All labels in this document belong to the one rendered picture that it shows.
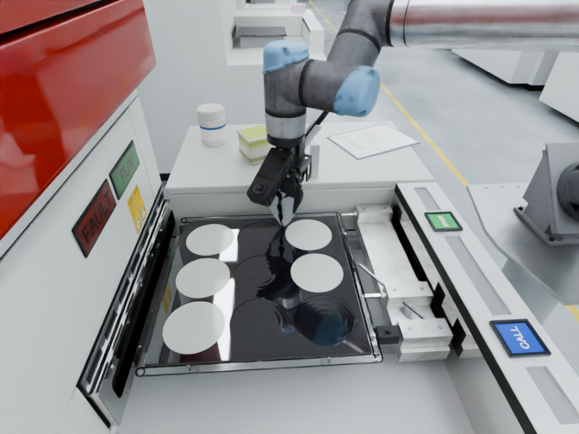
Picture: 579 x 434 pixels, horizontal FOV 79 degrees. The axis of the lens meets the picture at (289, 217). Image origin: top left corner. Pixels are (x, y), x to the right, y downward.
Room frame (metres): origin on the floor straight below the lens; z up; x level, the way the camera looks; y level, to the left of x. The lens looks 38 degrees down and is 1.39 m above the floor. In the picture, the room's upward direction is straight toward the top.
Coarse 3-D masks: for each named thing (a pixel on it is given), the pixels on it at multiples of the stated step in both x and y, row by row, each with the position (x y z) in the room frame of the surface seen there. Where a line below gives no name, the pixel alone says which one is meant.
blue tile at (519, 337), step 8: (504, 328) 0.30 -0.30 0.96; (512, 328) 0.30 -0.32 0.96; (520, 328) 0.30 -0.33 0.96; (528, 328) 0.30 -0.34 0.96; (504, 336) 0.28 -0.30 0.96; (512, 336) 0.28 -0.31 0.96; (520, 336) 0.28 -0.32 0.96; (528, 336) 0.28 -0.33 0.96; (512, 344) 0.27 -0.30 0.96; (520, 344) 0.27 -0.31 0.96; (528, 344) 0.27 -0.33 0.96; (536, 344) 0.27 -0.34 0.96; (512, 352) 0.26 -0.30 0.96; (520, 352) 0.26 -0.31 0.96
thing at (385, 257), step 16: (368, 224) 0.63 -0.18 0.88; (384, 224) 0.63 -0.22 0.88; (368, 240) 0.58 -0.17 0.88; (384, 240) 0.58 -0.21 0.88; (368, 256) 0.53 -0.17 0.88; (384, 256) 0.53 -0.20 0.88; (400, 256) 0.53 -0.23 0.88; (384, 272) 0.48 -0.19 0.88; (400, 272) 0.48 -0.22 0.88; (384, 304) 0.41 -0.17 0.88; (400, 352) 0.31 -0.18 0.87; (416, 352) 0.31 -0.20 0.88; (432, 352) 0.31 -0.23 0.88; (448, 352) 0.31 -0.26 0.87
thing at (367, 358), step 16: (144, 368) 0.27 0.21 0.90; (160, 368) 0.27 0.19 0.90; (176, 368) 0.27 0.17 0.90; (192, 368) 0.27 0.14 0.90; (208, 368) 0.27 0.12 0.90; (224, 368) 0.27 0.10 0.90; (240, 368) 0.27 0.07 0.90; (256, 368) 0.27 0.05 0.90; (272, 368) 0.27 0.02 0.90; (288, 368) 0.27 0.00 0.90
